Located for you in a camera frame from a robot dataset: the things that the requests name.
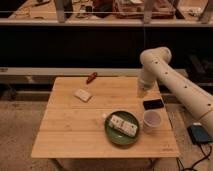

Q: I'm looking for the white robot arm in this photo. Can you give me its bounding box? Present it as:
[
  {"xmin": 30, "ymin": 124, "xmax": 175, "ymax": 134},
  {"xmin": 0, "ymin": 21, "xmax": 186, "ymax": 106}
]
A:
[{"xmin": 139, "ymin": 47, "xmax": 213, "ymax": 129}]

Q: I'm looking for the black smartphone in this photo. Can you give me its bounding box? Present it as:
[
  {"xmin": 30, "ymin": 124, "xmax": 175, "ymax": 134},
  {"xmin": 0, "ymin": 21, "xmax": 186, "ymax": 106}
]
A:
[{"xmin": 143, "ymin": 99, "xmax": 164, "ymax": 110}]

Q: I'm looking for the white paper cup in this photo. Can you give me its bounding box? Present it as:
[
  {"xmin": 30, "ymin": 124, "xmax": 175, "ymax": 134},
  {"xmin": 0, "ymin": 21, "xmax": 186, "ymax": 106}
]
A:
[{"xmin": 143, "ymin": 110, "xmax": 162, "ymax": 133}]

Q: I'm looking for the white printed carton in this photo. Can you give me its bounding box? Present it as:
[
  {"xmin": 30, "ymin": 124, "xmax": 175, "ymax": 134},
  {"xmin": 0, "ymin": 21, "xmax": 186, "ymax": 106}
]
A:
[{"xmin": 109, "ymin": 115, "xmax": 138, "ymax": 137}]

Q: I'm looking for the red marker tool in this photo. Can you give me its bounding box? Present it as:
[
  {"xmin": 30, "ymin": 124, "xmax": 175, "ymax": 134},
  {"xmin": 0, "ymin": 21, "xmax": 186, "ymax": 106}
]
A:
[{"xmin": 86, "ymin": 72, "xmax": 98, "ymax": 84}]

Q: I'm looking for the green round plate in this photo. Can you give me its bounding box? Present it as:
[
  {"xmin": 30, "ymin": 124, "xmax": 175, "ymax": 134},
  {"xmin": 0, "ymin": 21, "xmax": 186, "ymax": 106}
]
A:
[{"xmin": 104, "ymin": 111, "xmax": 140, "ymax": 146}]

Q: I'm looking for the white sponge block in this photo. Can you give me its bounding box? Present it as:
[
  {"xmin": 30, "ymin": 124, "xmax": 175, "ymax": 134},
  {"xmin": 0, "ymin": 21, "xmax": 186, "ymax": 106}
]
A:
[{"xmin": 74, "ymin": 89, "xmax": 92, "ymax": 102}]

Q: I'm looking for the wooden folding table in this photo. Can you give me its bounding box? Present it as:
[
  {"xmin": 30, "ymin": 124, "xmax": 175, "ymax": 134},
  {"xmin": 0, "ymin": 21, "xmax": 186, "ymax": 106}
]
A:
[{"xmin": 31, "ymin": 76, "xmax": 181, "ymax": 171}]

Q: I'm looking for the dark blue power box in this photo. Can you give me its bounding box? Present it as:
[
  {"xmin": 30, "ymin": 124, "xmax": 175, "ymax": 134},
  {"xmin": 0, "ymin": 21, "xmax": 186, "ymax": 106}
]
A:
[{"xmin": 187, "ymin": 125, "xmax": 213, "ymax": 144}]

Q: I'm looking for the red tray on bench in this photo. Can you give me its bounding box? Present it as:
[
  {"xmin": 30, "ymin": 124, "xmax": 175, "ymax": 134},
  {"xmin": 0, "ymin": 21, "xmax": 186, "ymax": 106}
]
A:
[{"xmin": 113, "ymin": 0, "xmax": 176, "ymax": 19}]

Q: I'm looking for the long background workbench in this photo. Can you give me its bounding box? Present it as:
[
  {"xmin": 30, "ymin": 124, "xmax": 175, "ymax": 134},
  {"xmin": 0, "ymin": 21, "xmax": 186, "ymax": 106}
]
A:
[{"xmin": 0, "ymin": 0, "xmax": 213, "ymax": 27}]

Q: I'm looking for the black floor cable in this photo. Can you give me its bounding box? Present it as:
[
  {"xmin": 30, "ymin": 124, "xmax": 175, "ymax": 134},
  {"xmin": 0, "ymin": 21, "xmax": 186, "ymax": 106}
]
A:
[{"xmin": 176, "ymin": 143, "xmax": 213, "ymax": 171}]

